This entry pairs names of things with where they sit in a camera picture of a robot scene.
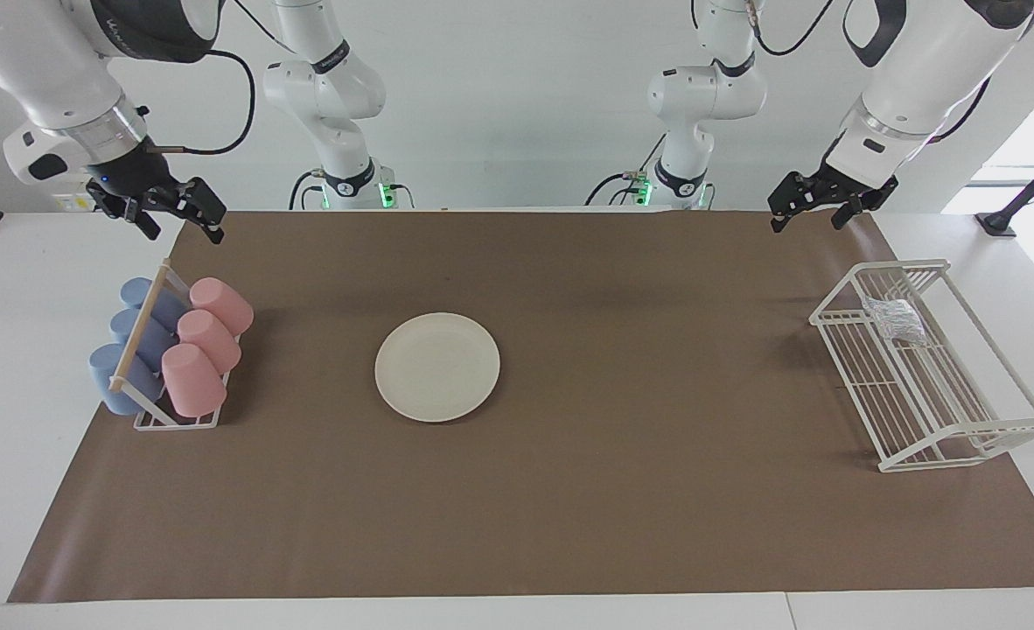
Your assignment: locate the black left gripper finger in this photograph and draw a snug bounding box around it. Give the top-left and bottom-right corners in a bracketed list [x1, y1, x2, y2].
[832, 197, 872, 230]
[768, 172, 814, 233]

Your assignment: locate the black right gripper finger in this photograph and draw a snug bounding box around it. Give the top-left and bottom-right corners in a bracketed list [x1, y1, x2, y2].
[113, 199, 161, 242]
[176, 178, 227, 244]

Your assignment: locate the clear plastic bag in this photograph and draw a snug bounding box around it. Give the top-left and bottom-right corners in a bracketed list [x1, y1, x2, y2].
[863, 296, 927, 347]

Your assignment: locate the cream round plate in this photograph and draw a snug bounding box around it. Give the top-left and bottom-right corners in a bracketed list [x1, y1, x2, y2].
[374, 312, 501, 424]

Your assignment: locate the blue plastic cup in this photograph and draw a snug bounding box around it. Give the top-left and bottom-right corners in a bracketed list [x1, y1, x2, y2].
[88, 343, 164, 416]
[120, 277, 187, 329]
[110, 308, 177, 368]

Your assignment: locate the pink plastic cup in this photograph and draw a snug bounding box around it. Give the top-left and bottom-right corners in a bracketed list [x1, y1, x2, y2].
[189, 277, 255, 337]
[177, 309, 242, 375]
[161, 343, 227, 418]

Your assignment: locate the white cup holder rack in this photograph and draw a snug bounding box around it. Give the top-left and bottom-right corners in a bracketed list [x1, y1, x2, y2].
[109, 258, 240, 431]

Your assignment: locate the black angled stand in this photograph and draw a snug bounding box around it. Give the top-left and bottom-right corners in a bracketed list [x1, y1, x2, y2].
[975, 142, 1034, 238]

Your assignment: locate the brown table mat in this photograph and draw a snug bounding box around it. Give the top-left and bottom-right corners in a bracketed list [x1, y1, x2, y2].
[7, 210, 1034, 603]

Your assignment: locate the white wall outlet box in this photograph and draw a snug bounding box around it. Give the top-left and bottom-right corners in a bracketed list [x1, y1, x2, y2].
[52, 186, 100, 214]

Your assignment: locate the black right base cable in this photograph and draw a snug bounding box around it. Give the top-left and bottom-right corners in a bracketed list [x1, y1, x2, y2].
[289, 170, 325, 211]

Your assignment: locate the black base cable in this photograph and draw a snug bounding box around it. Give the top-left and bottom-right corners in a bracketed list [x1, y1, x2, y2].
[289, 170, 325, 211]
[584, 136, 668, 207]

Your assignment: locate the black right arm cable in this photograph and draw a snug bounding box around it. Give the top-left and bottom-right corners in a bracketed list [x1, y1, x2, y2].
[150, 48, 256, 156]

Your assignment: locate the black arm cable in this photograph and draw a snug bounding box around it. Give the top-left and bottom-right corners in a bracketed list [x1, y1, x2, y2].
[749, 0, 837, 59]
[150, 48, 256, 156]

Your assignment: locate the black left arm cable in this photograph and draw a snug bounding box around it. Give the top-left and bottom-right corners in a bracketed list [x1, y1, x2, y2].
[749, 0, 837, 59]

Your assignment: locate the black left base cable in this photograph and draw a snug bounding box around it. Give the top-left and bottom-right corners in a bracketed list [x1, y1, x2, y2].
[584, 136, 668, 207]

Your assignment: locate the white wire dish rack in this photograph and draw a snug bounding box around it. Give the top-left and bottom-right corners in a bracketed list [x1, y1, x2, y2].
[809, 258, 1034, 473]

